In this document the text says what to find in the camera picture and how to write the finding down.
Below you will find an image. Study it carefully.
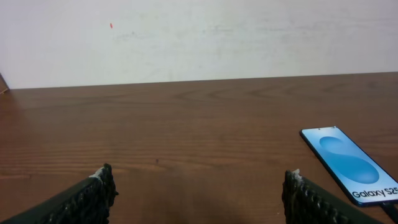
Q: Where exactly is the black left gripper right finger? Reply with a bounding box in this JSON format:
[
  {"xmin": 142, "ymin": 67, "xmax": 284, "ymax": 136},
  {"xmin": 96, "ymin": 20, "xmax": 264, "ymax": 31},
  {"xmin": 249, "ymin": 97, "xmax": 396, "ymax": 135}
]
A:
[{"xmin": 282, "ymin": 170, "xmax": 379, "ymax": 224}]

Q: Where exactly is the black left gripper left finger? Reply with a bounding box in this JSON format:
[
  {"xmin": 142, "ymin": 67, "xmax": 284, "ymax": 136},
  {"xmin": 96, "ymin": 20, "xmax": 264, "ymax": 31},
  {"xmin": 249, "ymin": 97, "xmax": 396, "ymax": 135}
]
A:
[{"xmin": 2, "ymin": 163, "xmax": 119, "ymax": 224}]

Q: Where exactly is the blue screen Galaxy smartphone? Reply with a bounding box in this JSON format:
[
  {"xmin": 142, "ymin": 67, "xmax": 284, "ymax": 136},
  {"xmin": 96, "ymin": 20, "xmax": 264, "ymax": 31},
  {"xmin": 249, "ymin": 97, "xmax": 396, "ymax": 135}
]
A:
[{"xmin": 300, "ymin": 126, "xmax": 397, "ymax": 207}]

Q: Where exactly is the black USB charging cable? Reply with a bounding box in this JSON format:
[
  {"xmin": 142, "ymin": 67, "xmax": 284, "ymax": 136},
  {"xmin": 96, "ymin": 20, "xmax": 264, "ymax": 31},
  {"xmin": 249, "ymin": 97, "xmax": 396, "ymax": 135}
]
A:
[{"xmin": 381, "ymin": 202, "xmax": 398, "ymax": 223}]

